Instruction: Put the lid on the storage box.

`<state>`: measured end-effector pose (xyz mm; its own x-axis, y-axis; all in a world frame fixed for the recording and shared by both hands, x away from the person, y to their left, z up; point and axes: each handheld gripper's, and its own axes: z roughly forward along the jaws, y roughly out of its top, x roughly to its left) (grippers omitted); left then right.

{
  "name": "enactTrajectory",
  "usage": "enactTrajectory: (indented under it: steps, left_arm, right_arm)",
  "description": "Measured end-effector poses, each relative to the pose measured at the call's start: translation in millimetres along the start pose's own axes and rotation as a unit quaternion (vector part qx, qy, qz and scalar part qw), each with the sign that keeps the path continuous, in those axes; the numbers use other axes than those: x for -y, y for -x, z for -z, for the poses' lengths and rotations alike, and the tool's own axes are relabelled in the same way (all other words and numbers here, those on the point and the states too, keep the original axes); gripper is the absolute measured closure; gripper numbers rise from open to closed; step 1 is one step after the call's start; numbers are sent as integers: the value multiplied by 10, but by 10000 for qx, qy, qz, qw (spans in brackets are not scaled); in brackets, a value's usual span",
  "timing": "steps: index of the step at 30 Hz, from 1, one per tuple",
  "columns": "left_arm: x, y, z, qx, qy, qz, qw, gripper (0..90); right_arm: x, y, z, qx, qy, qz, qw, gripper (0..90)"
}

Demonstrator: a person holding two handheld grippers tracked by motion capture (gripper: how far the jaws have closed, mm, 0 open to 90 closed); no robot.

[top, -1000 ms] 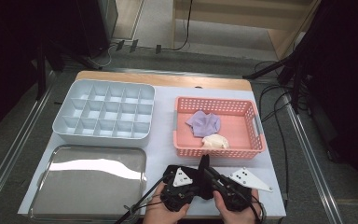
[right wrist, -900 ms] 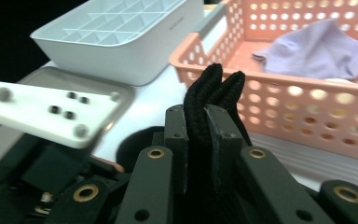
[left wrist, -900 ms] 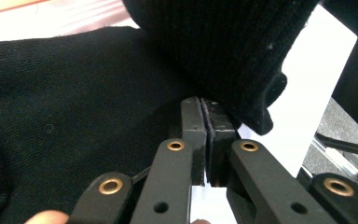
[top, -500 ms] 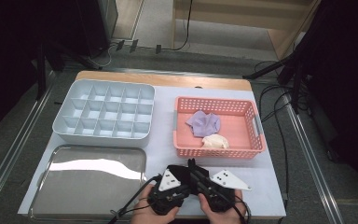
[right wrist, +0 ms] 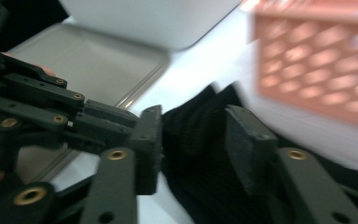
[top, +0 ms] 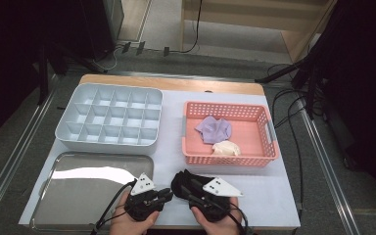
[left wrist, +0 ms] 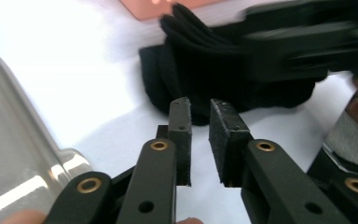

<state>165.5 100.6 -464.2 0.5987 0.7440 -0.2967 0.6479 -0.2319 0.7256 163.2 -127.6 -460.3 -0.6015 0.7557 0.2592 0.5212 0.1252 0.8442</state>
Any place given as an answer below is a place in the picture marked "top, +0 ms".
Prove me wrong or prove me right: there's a cream underwear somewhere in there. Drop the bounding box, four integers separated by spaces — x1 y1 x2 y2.
211 140 243 157

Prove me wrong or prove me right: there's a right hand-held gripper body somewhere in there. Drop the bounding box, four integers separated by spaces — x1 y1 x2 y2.
189 176 244 223

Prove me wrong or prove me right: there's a person's left hand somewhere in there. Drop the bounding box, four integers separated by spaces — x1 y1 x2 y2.
109 192 161 235

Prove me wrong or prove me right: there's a black hanging cable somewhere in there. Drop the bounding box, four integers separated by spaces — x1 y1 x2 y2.
167 0 204 55

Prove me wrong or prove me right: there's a black metal stand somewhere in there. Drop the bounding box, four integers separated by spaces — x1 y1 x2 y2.
254 48 327 120

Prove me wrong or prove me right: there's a light wooden shelf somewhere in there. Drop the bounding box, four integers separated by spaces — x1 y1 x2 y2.
179 0 337 63

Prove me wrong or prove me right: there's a lilac underwear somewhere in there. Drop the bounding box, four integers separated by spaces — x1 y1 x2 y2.
194 116 233 145

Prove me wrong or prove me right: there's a pink perforated plastic basket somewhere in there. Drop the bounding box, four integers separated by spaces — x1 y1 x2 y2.
181 100 281 168

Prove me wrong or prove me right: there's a dark curtain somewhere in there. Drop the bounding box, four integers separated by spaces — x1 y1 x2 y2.
0 0 79 148
319 0 376 210

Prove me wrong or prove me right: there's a shiny metal tray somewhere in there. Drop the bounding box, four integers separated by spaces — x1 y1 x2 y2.
28 150 155 234

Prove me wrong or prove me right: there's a left hand-held gripper cable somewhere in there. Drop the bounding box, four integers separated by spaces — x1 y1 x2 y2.
91 178 138 235

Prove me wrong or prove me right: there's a dark cabinet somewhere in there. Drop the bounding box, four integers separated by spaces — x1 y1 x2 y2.
77 0 125 62

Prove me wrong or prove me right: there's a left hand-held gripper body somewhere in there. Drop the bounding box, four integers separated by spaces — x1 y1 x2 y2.
123 172 165 222

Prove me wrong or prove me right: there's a black floor cable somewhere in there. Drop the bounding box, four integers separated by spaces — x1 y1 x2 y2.
270 87 306 213

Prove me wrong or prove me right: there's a white divided storage box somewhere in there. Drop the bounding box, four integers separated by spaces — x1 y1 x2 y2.
54 82 165 156

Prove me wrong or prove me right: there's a person's right hand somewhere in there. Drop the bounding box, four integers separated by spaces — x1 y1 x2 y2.
191 199 243 235

